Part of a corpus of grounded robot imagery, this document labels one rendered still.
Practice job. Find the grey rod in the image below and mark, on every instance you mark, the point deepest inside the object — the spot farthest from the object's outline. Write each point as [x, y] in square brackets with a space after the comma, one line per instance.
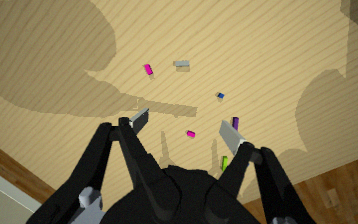
[182, 63]

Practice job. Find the purple rod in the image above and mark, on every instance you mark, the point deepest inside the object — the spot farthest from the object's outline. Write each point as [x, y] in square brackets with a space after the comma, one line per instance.
[235, 122]

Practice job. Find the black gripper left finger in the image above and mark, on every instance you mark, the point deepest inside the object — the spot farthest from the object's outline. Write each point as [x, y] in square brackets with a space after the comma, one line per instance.
[79, 200]

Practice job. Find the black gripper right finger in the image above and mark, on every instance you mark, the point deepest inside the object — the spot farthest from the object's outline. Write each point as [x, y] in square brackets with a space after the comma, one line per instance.
[281, 202]

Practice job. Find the small magenta rod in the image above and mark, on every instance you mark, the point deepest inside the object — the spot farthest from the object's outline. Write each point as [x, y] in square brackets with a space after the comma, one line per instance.
[190, 133]
[148, 69]

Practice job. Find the lime green rod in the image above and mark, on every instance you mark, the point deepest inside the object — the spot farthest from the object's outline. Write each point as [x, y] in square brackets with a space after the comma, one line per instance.
[224, 163]

